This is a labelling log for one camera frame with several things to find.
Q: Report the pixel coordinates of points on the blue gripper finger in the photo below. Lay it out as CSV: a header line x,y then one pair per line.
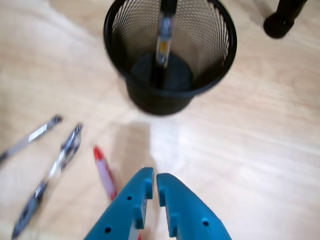
x,y
122,212
190,215

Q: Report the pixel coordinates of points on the red retractable pen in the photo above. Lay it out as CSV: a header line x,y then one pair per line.
x,y
106,175

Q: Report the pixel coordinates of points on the clear pen with grey grip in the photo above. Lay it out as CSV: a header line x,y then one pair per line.
x,y
65,155

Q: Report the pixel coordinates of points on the clear stick pen black cap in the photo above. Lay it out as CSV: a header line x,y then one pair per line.
x,y
35,136

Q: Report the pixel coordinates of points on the black retractable pen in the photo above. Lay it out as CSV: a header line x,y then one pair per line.
x,y
165,30

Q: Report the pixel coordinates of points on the black mesh pen holder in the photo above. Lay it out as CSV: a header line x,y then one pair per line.
x,y
160,100

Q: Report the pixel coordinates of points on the black camera tripod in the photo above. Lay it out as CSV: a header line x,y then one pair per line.
x,y
280,25

